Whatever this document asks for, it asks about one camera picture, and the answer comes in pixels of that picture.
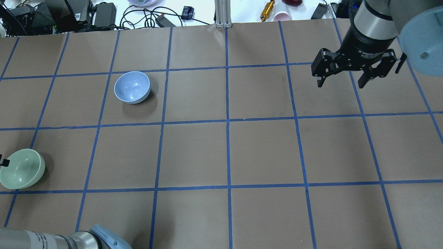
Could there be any small blue black device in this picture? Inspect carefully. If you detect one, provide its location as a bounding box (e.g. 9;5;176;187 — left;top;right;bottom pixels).
181;6;195;20

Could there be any green bowl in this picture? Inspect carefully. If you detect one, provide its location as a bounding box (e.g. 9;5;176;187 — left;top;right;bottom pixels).
0;149;46;190

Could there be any gold cylinder tool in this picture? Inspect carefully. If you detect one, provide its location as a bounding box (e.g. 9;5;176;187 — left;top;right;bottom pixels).
260;0;275;22

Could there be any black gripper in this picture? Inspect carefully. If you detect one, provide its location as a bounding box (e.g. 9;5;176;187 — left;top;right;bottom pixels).
311;24;397;89

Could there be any pink cup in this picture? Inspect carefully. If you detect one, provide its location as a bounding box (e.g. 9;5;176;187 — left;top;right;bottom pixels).
272;10;292;21

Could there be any black power adapter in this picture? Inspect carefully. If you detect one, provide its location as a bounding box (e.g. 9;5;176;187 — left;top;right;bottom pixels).
93;2;117;29

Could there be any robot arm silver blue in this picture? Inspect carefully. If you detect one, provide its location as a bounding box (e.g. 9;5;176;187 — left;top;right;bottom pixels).
0;153;132;249
311;0;443;88

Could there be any blue bowl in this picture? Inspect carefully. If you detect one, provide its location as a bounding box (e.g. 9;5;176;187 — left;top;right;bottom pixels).
114;71;151;104

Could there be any aluminium frame post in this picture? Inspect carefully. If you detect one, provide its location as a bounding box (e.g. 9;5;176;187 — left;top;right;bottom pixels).
215;0;232;28

